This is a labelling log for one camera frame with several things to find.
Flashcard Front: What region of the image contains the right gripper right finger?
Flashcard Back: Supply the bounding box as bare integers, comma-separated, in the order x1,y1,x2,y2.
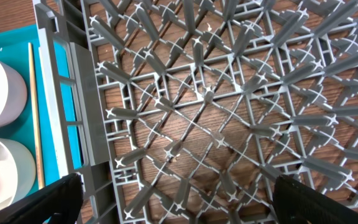
273,175,358,224

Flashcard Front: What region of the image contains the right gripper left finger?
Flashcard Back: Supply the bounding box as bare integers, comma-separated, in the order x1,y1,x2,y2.
0,173,84,224

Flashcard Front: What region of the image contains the light green bowl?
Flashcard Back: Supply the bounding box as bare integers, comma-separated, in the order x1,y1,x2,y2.
0,138,36,210

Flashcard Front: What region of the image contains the wooden chopstick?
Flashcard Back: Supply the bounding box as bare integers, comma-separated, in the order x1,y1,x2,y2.
28,42,45,189

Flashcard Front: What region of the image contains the grey dishwasher rack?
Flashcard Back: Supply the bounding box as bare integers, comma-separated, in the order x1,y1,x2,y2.
33,0,358,223

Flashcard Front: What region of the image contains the teal serving tray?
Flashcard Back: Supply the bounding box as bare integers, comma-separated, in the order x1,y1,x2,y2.
0,25,60,184

